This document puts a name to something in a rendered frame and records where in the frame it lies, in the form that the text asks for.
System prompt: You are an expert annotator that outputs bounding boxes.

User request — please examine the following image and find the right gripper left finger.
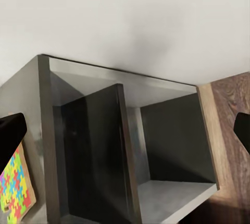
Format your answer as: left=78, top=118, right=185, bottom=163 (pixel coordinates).
left=0, top=113, right=27, bottom=175

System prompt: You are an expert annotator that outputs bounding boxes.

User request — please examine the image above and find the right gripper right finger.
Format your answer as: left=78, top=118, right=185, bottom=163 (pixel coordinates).
left=233, top=112, right=250, bottom=154

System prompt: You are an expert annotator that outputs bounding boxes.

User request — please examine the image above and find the jigsaw puzzle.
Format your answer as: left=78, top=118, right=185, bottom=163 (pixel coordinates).
left=0, top=142, right=37, bottom=224

